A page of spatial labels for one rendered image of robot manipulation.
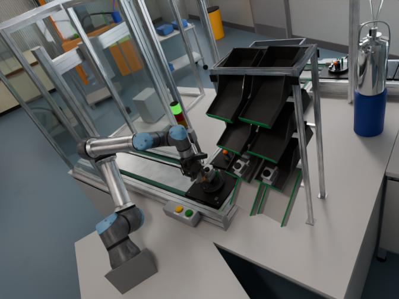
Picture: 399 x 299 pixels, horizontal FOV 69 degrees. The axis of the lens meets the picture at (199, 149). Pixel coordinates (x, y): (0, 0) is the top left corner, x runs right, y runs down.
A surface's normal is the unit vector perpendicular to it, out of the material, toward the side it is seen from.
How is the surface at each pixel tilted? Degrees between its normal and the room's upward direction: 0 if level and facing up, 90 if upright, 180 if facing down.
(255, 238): 0
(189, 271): 0
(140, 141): 55
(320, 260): 0
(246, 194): 45
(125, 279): 90
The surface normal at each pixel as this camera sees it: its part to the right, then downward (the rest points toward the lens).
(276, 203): -0.69, -0.11
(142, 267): 0.43, 0.44
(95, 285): -0.29, -0.76
